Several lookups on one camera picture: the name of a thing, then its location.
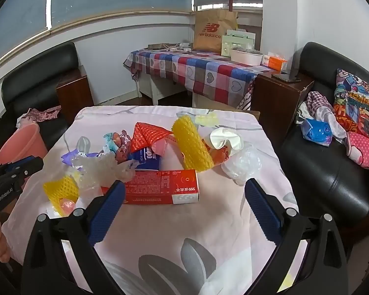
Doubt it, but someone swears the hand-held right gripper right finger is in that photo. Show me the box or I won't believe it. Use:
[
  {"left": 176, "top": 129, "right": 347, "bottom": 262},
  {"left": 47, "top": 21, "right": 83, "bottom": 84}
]
[{"left": 244, "top": 178, "right": 349, "bottom": 295}]

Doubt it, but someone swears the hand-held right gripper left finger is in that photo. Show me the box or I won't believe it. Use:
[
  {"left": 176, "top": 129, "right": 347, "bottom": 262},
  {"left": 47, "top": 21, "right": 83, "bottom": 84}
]
[{"left": 21, "top": 180, "right": 126, "bottom": 295}]

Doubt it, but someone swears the pink plastic bucket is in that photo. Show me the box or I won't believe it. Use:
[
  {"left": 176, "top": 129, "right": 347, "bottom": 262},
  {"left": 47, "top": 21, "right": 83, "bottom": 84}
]
[{"left": 0, "top": 123, "right": 49, "bottom": 176}]

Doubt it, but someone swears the clear plastic wrapper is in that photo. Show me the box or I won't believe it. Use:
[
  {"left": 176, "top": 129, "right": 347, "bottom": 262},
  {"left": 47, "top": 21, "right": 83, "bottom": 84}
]
[{"left": 71, "top": 152, "right": 137, "bottom": 189}]

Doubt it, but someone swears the small yellow foam net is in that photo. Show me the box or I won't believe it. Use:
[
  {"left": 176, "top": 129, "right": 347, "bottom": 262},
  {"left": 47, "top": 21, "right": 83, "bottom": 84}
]
[{"left": 43, "top": 175, "right": 80, "bottom": 217}]

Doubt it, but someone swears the purple plastic wrapper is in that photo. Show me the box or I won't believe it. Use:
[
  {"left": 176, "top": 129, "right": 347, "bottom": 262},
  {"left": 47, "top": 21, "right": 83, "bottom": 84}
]
[{"left": 61, "top": 152, "right": 90, "bottom": 168}]

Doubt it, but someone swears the clear plastic bag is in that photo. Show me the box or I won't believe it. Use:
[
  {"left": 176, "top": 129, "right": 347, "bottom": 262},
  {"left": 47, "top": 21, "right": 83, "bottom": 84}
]
[{"left": 221, "top": 147, "right": 262, "bottom": 185}]

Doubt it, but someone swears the red medicine box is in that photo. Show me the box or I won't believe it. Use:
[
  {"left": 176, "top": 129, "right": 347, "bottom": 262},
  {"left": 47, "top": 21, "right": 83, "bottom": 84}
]
[{"left": 101, "top": 169, "right": 200, "bottom": 205}]

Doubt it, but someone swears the blue tissue packet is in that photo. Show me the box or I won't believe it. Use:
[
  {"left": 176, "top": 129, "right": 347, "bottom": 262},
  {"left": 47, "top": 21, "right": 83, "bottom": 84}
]
[{"left": 130, "top": 148, "right": 162, "bottom": 171}]

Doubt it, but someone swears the colourful snack wrapper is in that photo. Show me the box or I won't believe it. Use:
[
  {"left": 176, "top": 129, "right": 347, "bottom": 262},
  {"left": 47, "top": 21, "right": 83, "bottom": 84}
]
[{"left": 103, "top": 132, "right": 134, "bottom": 163}]

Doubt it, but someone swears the orange snack wrapper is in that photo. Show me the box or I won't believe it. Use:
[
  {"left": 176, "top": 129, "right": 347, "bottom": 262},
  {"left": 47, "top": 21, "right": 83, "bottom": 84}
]
[{"left": 203, "top": 140, "right": 234, "bottom": 166}]

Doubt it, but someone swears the red foam net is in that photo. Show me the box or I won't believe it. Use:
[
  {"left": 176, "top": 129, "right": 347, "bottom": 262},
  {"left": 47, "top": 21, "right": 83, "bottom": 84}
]
[{"left": 130, "top": 122, "right": 174, "bottom": 154}]

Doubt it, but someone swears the large yellow foam net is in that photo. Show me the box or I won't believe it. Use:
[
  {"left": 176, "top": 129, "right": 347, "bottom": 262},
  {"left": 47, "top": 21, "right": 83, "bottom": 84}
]
[{"left": 172, "top": 114, "right": 214, "bottom": 173}]

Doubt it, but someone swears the pink floral sheet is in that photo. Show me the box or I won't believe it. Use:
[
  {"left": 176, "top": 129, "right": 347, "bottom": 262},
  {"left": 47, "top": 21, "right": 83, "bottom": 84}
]
[{"left": 1, "top": 106, "right": 308, "bottom": 295}]

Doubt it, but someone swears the black leather armchair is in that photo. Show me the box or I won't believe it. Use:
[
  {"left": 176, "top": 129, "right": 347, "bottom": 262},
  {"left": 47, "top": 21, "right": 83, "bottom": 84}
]
[
  {"left": 278, "top": 41, "right": 369, "bottom": 231},
  {"left": 0, "top": 41, "right": 80, "bottom": 148}
]

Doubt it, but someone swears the wooden side cabinet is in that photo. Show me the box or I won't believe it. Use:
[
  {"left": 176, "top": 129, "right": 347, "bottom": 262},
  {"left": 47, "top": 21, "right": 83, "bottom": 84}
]
[
  {"left": 251, "top": 73, "right": 315, "bottom": 143},
  {"left": 56, "top": 68, "right": 95, "bottom": 123}
]

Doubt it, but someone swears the blue plastic bag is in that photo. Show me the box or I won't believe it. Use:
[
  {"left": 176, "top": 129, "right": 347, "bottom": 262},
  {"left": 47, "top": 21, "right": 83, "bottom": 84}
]
[{"left": 301, "top": 118, "right": 333, "bottom": 146}]

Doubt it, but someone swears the plaid and white garment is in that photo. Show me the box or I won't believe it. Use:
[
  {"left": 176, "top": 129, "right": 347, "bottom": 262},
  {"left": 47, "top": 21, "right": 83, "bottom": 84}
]
[{"left": 295, "top": 91, "right": 349, "bottom": 157}]

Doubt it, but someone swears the black phone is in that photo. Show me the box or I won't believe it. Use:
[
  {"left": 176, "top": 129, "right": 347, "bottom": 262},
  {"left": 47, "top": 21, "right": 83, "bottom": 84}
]
[{"left": 271, "top": 73, "right": 301, "bottom": 83}]

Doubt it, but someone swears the colourful printed cushion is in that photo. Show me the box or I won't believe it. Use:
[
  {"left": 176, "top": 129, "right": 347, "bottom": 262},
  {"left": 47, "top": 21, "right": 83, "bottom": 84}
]
[{"left": 334, "top": 68, "right": 369, "bottom": 148}]

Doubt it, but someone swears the orange tissue box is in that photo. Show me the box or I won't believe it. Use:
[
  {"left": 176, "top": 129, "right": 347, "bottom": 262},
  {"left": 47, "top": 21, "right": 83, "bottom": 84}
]
[{"left": 262, "top": 54, "right": 288, "bottom": 71}]

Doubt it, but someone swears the checkered heart tablecloth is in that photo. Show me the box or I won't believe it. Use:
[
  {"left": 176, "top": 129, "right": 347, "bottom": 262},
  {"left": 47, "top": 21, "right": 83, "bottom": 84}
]
[{"left": 123, "top": 48, "right": 260, "bottom": 111}]

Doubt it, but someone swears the white basin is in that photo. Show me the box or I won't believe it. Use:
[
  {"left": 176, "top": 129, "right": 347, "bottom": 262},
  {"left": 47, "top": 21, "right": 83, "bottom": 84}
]
[{"left": 230, "top": 47, "right": 263, "bottom": 66}]

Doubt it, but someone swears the pale green gift box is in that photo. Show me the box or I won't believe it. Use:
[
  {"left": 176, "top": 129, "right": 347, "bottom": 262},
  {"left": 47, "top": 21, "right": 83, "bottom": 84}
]
[{"left": 221, "top": 29, "right": 256, "bottom": 57}]

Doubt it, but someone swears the brown paper bag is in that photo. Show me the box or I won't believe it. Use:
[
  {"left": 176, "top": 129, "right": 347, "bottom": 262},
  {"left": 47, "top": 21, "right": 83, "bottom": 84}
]
[{"left": 193, "top": 9, "right": 239, "bottom": 52}]

